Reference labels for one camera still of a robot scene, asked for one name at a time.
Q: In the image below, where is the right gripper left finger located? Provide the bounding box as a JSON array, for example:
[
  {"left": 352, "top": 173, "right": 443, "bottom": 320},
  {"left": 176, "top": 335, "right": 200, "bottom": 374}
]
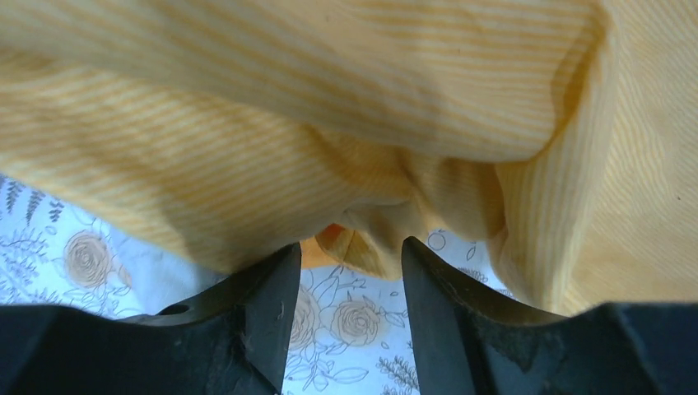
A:
[{"left": 1, "top": 244, "right": 301, "bottom": 394}]

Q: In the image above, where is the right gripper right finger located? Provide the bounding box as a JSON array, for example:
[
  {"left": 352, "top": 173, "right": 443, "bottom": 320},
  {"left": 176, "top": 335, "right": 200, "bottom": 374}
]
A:
[{"left": 402, "top": 237, "right": 697, "bottom": 394}]

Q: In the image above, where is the orange pillowcase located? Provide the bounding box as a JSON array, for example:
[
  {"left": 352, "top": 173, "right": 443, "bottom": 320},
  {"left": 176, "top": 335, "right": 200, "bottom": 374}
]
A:
[{"left": 1, "top": 1, "right": 697, "bottom": 314}]

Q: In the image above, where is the floral tablecloth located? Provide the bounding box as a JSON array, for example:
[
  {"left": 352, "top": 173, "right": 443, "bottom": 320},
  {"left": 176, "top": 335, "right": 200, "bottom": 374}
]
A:
[{"left": 0, "top": 173, "right": 514, "bottom": 395}]

